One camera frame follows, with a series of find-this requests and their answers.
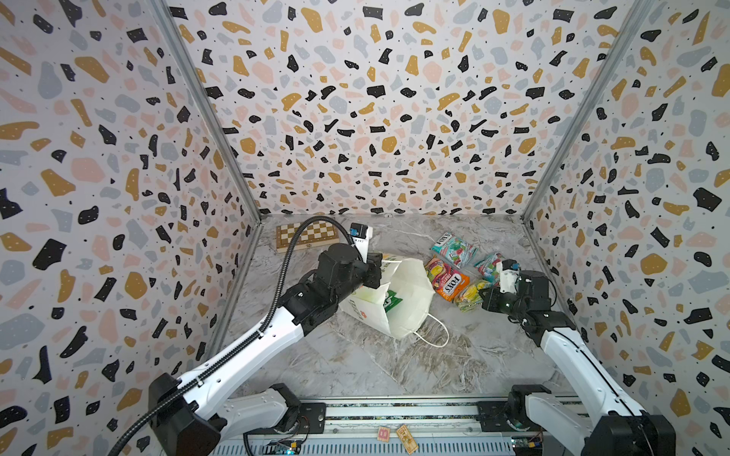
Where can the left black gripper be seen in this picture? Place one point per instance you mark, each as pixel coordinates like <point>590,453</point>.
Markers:
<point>374,259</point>

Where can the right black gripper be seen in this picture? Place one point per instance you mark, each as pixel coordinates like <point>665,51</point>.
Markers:
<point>493,299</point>

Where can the yellow-green candy bag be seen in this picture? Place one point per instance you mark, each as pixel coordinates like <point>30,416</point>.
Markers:
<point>470,298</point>

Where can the teal Fox's candy bag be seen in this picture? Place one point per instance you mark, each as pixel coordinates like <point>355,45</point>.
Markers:
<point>490,267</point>
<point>454,250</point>

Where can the green Fox's candy bag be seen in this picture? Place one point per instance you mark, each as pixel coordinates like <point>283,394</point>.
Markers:
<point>391,301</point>

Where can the orange Fox's fruits candy bag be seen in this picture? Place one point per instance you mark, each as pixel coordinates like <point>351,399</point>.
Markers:
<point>446,280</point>

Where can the white paper bag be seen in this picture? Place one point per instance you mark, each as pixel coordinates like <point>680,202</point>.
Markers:
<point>401,303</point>

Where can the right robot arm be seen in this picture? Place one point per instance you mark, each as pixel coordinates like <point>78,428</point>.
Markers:
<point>587,376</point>

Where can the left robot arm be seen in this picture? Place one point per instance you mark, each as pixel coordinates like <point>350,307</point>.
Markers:
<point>245,365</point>

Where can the wooden chessboard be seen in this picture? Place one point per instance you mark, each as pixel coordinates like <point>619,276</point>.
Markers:
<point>317,234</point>

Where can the pink letter block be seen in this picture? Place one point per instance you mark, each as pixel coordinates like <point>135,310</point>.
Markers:
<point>384,434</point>

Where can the tan wooden card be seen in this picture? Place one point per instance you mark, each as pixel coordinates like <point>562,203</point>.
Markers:
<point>407,439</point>

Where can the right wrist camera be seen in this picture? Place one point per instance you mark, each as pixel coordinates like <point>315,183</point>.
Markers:
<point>509,273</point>

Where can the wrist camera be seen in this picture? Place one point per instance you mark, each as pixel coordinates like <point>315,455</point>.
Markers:
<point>361,235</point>
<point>509,273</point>

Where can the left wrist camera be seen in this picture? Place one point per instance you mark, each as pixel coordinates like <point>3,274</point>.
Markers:
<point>361,235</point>

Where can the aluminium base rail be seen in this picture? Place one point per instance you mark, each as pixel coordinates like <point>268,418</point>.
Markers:
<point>359,417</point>

